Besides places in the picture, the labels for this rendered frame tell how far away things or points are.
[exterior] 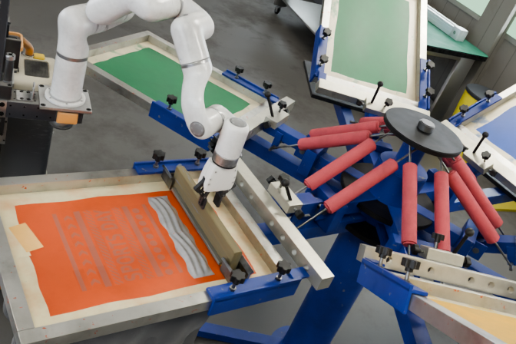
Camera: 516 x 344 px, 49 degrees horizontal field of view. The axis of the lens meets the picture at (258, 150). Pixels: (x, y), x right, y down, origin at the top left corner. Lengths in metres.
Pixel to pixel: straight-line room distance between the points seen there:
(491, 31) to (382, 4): 2.72
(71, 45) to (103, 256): 0.63
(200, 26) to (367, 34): 1.58
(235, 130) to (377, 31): 1.66
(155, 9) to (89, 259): 0.70
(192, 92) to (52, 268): 0.59
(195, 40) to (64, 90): 0.51
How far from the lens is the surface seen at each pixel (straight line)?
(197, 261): 1.70
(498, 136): 2.92
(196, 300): 1.56
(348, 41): 2.96
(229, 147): 1.58
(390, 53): 3.04
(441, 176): 2.10
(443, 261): 1.86
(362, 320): 3.28
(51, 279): 1.58
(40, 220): 1.73
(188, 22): 1.56
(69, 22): 1.78
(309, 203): 1.98
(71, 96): 1.89
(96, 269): 1.62
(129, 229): 1.75
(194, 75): 1.56
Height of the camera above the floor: 2.11
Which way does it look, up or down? 30 degrees down
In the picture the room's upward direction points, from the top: 21 degrees clockwise
